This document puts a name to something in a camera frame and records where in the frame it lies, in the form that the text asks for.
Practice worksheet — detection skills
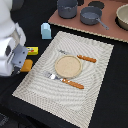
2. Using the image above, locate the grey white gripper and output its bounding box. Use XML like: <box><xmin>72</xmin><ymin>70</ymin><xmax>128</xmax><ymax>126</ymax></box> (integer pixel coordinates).
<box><xmin>11</xmin><ymin>45</ymin><xmax>28</xmax><ymax>75</ymax></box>

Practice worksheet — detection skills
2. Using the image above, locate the yellow butter box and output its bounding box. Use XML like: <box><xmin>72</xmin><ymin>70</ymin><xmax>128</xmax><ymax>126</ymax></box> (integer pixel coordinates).
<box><xmin>26</xmin><ymin>47</ymin><xmax>38</xmax><ymax>55</ymax></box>

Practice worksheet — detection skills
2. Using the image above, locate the golden bread loaf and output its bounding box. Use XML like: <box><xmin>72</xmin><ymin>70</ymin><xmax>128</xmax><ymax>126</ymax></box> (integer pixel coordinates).
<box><xmin>21</xmin><ymin>59</ymin><xmax>33</xmax><ymax>72</ymax></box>

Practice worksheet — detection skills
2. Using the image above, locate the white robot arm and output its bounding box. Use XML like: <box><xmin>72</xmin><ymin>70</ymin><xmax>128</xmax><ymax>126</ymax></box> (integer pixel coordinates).
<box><xmin>0</xmin><ymin>0</ymin><xmax>28</xmax><ymax>77</ymax></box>

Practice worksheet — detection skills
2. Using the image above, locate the pink serving board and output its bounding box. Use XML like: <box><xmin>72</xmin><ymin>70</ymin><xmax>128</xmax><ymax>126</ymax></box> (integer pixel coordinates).
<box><xmin>48</xmin><ymin>0</ymin><xmax>128</xmax><ymax>42</ymax></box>

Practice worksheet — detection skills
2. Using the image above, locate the round wooden plate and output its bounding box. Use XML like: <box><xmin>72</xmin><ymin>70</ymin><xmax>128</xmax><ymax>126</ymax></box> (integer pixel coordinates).
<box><xmin>55</xmin><ymin>55</ymin><xmax>82</xmax><ymax>78</ymax></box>

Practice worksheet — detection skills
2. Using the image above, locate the woven beige placemat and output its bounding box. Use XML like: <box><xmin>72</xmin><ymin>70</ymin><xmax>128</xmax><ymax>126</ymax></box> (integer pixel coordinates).
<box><xmin>13</xmin><ymin>31</ymin><xmax>113</xmax><ymax>128</ymax></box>

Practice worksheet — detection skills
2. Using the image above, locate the dark grey pot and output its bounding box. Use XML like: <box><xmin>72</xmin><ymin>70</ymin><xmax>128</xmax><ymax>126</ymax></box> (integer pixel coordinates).
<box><xmin>57</xmin><ymin>0</ymin><xmax>78</xmax><ymax>19</ymax></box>

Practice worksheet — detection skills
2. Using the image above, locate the dark grey saucepan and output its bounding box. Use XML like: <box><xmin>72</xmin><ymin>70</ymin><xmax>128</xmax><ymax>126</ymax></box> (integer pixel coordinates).
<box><xmin>80</xmin><ymin>6</ymin><xmax>109</xmax><ymax>30</ymax></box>

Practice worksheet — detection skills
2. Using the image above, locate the cream bowl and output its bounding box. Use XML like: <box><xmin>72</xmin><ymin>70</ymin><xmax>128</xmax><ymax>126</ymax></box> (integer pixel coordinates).
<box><xmin>116</xmin><ymin>4</ymin><xmax>128</xmax><ymax>30</ymax></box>

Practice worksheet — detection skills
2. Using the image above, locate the orange handled fork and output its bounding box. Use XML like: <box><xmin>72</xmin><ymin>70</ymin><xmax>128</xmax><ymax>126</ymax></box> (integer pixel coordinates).
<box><xmin>43</xmin><ymin>71</ymin><xmax>84</xmax><ymax>89</ymax></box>

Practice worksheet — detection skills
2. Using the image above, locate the orange handled knife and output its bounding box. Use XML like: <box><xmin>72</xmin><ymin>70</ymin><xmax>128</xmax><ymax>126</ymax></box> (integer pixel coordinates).
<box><xmin>58</xmin><ymin>50</ymin><xmax>97</xmax><ymax>63</ymax></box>

